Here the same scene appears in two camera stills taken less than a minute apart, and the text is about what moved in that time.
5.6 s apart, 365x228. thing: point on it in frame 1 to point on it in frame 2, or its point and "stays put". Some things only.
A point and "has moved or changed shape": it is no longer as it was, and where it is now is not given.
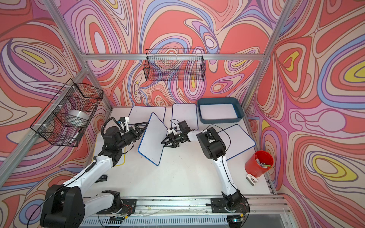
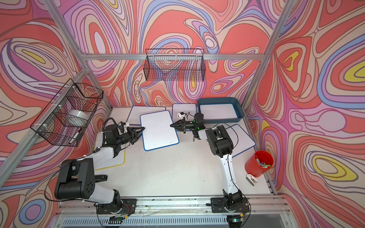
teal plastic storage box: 219,109 stays put
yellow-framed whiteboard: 98,147 stays put
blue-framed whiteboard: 217,111 stays put
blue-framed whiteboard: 151,147 has moved or changed shape
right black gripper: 169,137 to 182,124
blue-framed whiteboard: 182,112 stays put
